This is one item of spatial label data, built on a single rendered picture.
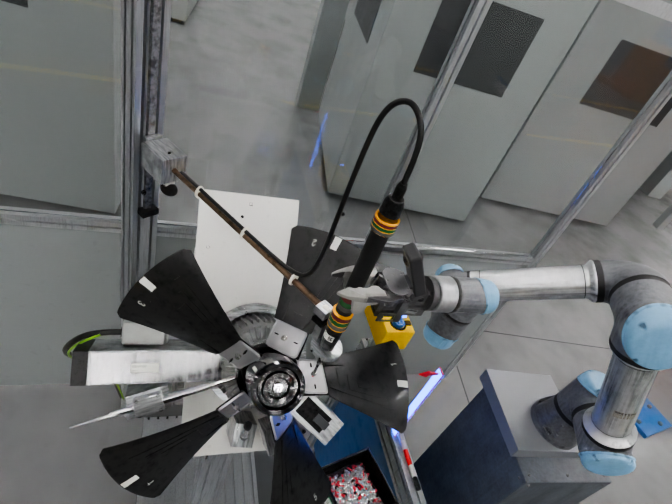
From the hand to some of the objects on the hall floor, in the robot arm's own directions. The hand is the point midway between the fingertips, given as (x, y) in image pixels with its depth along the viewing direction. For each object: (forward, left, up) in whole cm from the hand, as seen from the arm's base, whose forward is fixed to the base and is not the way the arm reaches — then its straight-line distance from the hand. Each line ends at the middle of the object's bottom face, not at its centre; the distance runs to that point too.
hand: (342, 281), depth 84 cm
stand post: (+8, -4, -151) cm, 151 cm away
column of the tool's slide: (+48, -42, -153) cm, 166 cm away
